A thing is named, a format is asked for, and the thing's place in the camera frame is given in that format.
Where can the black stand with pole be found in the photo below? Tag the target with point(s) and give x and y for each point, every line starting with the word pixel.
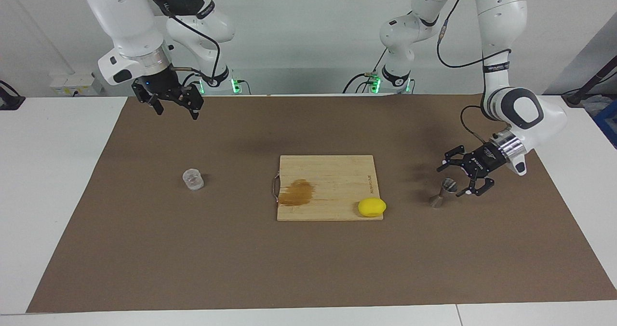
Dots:
pixel 576 97

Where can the black clamp mount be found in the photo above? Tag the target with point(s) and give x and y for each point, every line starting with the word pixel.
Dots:
pixel 9 101

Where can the white wall power socket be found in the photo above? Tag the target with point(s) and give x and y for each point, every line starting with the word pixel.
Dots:
pixel 72 82

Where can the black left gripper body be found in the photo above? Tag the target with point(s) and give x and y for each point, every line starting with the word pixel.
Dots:
pixel 484 159

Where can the yellow lemon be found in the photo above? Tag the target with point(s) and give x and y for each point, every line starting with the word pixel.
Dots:
pixel 371 207

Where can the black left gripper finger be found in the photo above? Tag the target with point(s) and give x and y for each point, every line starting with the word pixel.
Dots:
pixel 482 185
pixel 454 155

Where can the steel cocktail jigger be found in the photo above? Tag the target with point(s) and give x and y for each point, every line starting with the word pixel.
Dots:
pixel 448 186

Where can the brown paper table mat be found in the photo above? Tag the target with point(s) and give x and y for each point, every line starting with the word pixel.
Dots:
pixel 308 268

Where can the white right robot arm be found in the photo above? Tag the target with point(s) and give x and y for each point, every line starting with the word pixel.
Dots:
pixel 125 17

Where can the wooden cutting board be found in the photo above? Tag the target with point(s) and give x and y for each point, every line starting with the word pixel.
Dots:
pixel 337 181

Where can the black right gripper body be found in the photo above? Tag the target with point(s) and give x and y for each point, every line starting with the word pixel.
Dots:
pixel 163 82

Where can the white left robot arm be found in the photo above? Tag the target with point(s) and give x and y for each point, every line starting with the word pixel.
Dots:
pixel 501 17

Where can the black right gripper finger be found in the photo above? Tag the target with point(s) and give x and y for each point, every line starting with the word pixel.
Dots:
pixel 155 105
pixel 195 104

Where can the small clear glass cup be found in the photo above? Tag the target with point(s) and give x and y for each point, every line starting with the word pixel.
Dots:
pixel 193 180

